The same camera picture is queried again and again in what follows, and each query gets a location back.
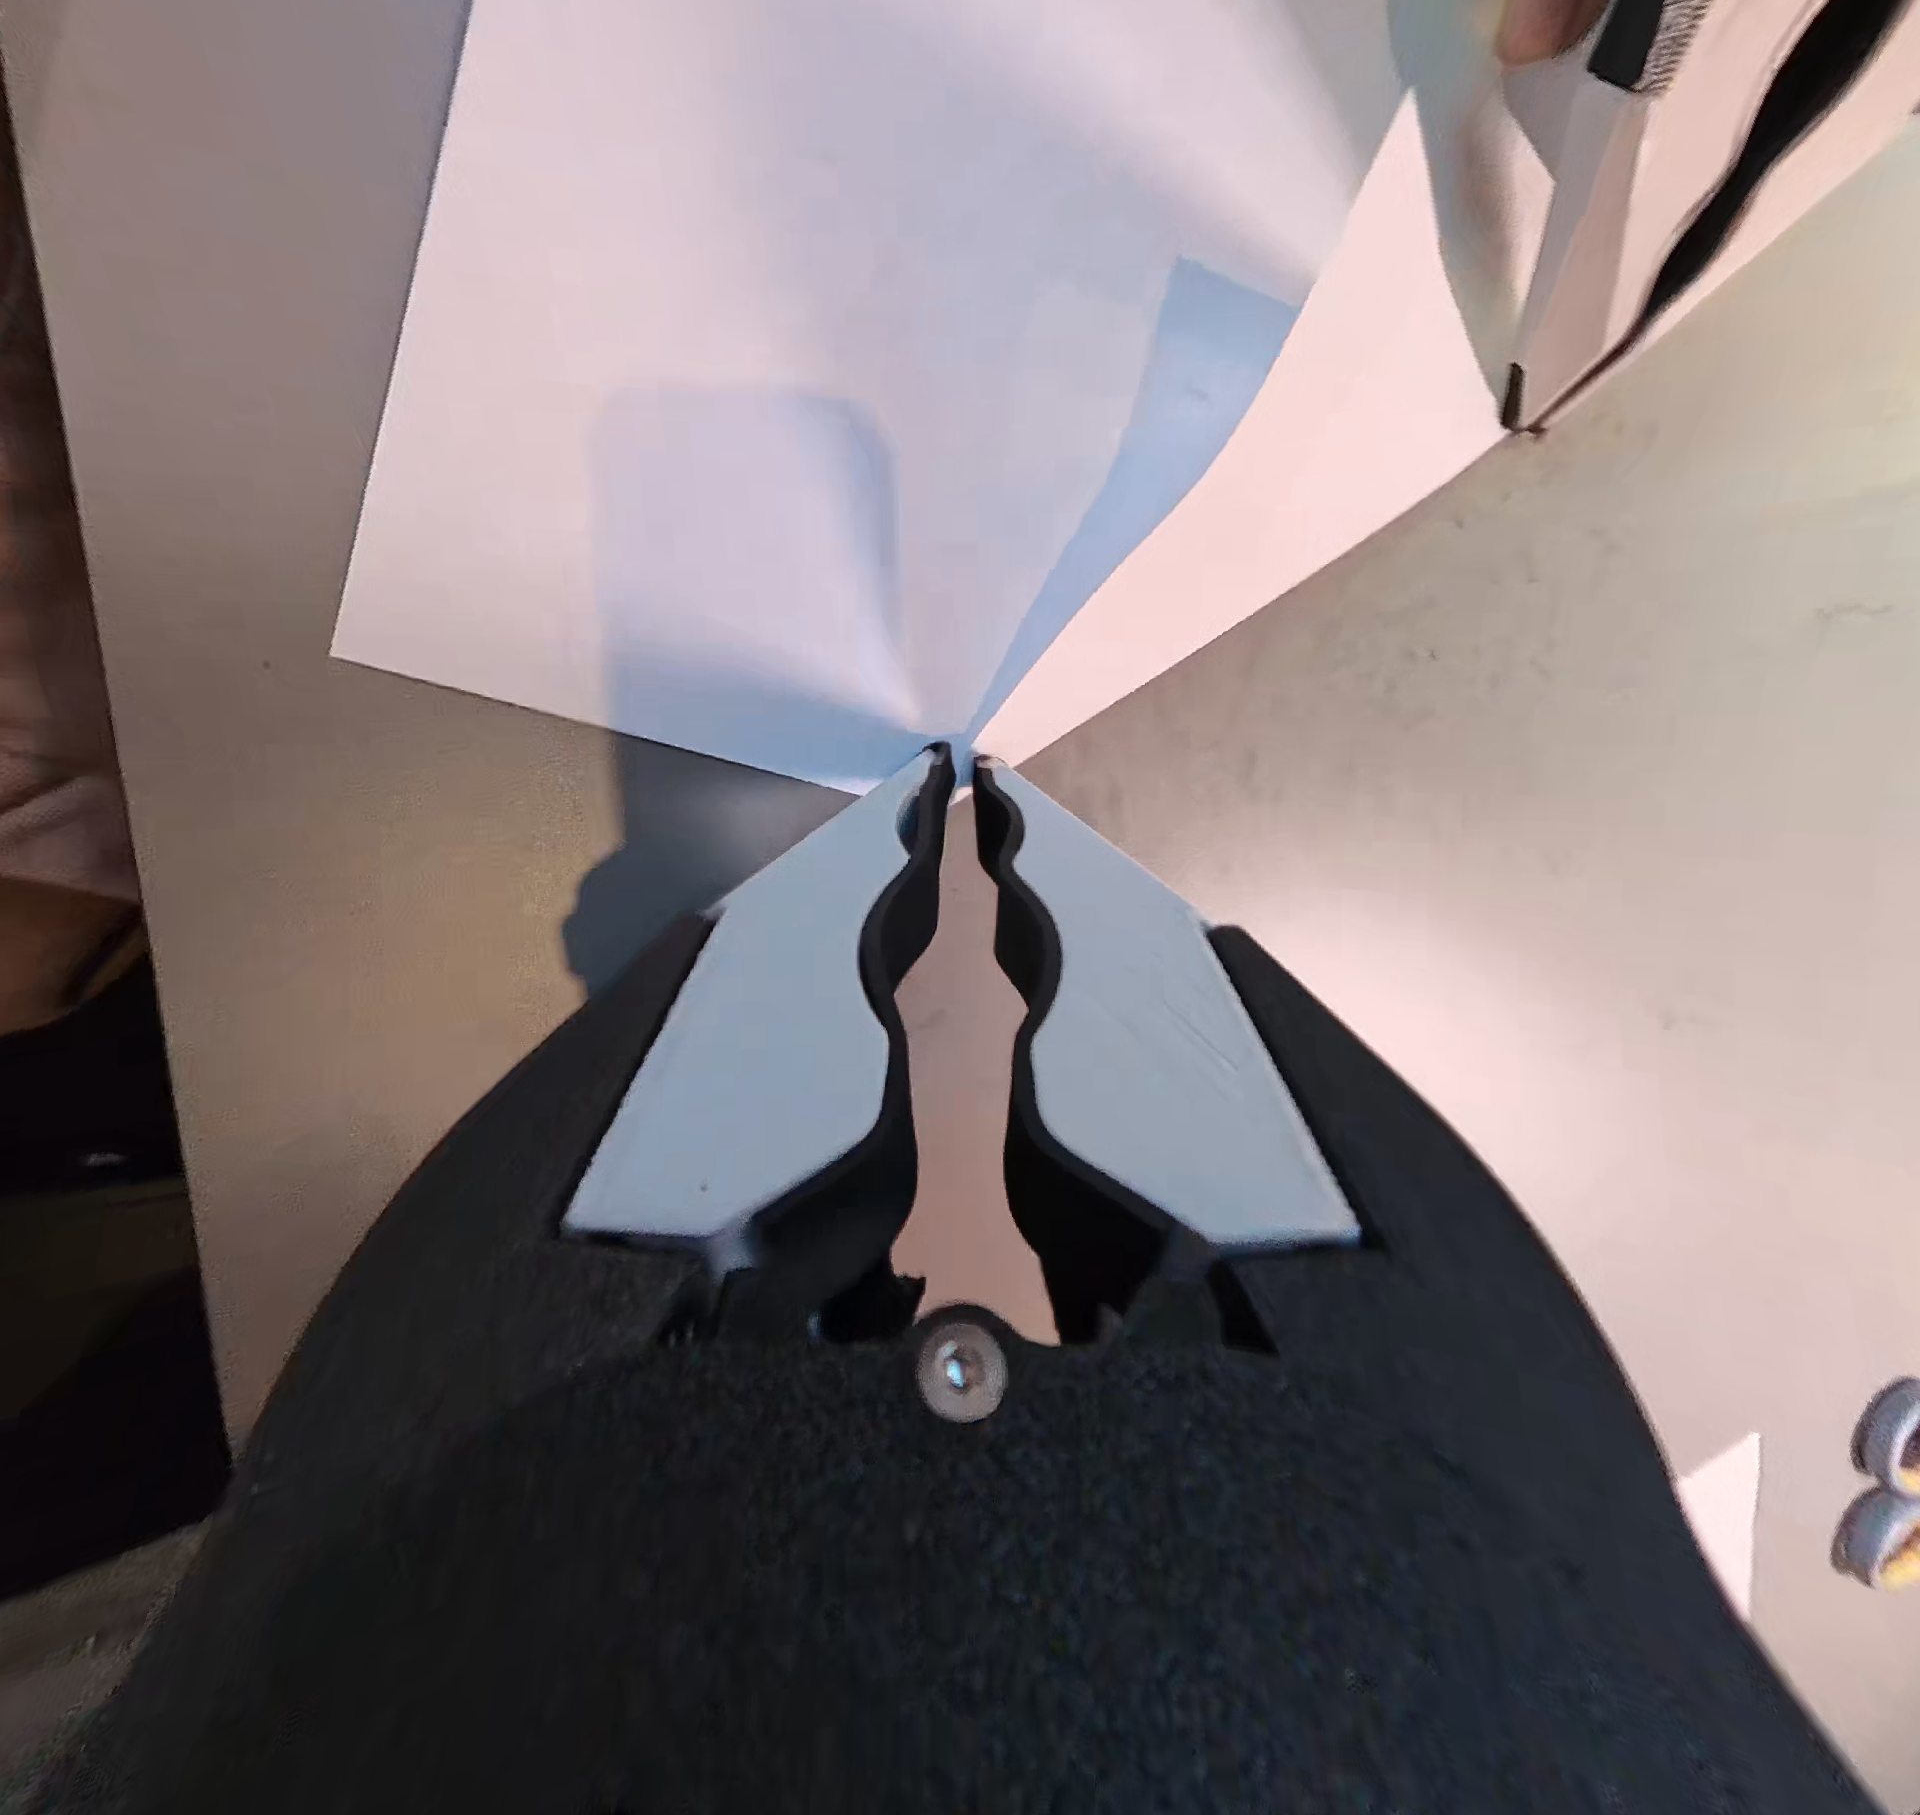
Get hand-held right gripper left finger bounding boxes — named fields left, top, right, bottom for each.
left=558, top=745, right=962, bottom=1313

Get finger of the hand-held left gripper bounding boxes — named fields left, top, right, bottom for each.
left=1542, top=0, right=1920, bottom=429
left=1505, top=0, right=1896, bottom=429

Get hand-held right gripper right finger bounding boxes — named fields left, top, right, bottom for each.
left=972, top=753, right=1365, bottom=1348

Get grey desk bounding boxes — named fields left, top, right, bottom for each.
left=0, top=0, right=1920, bottom=1815

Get grey orange-handled scissors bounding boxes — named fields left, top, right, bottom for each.
left=1830, top=1377, right=1920, bottom=1595

